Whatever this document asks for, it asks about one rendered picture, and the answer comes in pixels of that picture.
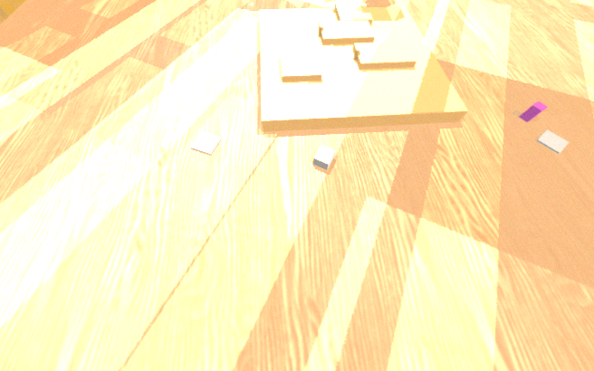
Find white flat square tile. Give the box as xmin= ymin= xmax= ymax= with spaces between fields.
xmin=536 ymin=129 xmax=569 ymax=155
xmin=191 ymin=131 xmax=221 ymax=155

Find white cube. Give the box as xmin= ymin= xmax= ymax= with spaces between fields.
xmin=313 ymin=145 xmax=336 ymax=170

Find white puzzle board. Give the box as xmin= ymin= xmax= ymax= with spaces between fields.
xmin=261 ymin=3 xmax=468 ymax=132

